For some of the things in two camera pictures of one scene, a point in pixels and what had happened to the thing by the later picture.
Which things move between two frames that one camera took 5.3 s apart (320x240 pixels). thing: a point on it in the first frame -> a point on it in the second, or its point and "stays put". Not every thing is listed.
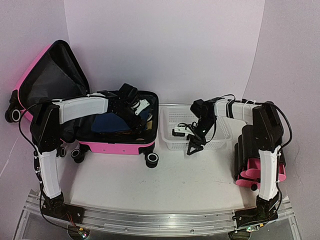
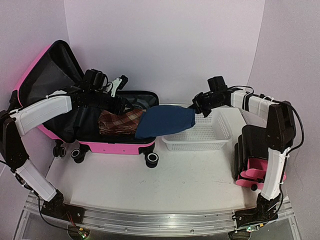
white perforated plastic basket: x=172 y=115 stays put
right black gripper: x=193 y=143 -> x=197 y=105
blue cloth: x=112 y=121 -> x=159 y=120
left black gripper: x=137 y=126 -> x=120 y=110
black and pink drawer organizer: x=246 y=161 stays put
